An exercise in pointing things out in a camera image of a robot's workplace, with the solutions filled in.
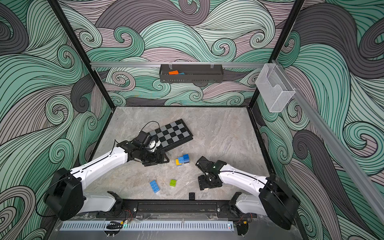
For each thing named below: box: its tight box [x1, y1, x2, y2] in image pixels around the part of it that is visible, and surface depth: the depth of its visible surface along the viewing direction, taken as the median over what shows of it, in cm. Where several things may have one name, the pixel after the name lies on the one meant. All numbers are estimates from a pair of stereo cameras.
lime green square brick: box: [169, 179, 177, 187], surface depth 83 cm
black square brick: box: [189, 192, 196, 201], surface depth 78 cm
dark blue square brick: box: [182, 154, 190, 164], surface depth 87 cm
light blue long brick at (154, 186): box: [149, 180, 160, 194], surface depth 81 cm
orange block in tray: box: [168, 70, 179, 75], surface depth 94 cm
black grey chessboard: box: [148, 118, 194, 152], surface depth 100 cm
